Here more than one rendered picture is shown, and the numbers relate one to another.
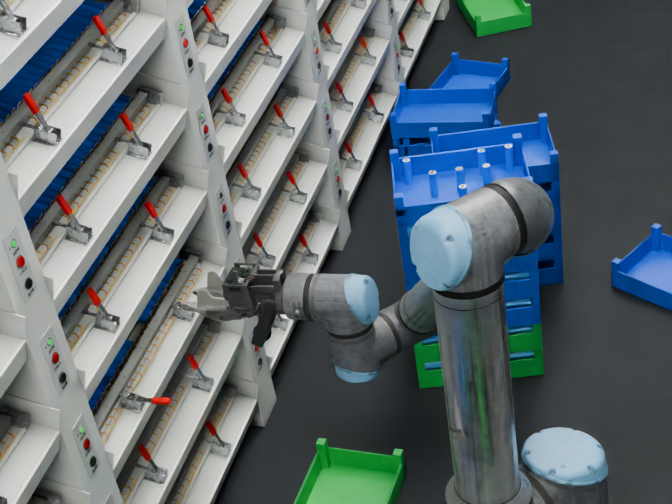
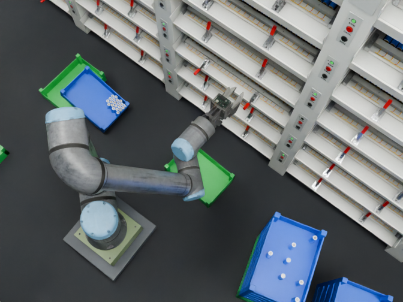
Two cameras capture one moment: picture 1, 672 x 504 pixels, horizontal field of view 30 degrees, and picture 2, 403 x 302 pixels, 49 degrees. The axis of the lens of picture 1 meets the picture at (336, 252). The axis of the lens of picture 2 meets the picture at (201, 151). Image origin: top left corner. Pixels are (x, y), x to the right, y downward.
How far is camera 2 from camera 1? 2.15 m
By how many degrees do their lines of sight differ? 62
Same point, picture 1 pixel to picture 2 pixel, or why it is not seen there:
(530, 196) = (55, 161)
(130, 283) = (231, 52)
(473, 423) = not seen: hidden behind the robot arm
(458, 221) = (53, 118)
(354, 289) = (178, 142)
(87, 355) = (191, 26)
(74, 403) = (165, 17)
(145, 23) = (316, 30)
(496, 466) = not seen: hidden behind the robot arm
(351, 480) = (216, 185)
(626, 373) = not seen: outside the picture
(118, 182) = (246, 29)
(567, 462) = (89, 214)
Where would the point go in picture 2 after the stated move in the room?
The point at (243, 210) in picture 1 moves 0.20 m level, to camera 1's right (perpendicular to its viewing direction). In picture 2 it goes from (328, 149) to (318, 194)
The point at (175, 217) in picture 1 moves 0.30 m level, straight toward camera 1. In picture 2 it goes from (275, 84) to (198, 73)
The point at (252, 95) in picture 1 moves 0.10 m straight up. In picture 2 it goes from (385, 157) to (397, 147)
